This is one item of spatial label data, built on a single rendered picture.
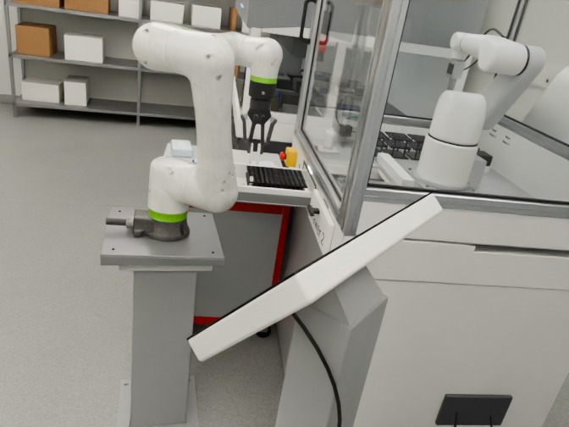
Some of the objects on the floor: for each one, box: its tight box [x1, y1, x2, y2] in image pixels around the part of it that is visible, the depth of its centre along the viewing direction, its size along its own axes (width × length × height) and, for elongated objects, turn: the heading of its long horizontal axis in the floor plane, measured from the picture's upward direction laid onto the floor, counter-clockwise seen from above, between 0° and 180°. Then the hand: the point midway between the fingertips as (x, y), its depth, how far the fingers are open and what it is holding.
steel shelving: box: [3, 0, 235, 126], centre depth 527 cm, size 363×49×200 cm, turn 86°
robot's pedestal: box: [116, 265, 213, 427], centre depth 177 cm, size 30×30×76 cm
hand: (254, 153), depth 178 cm, fingers closed
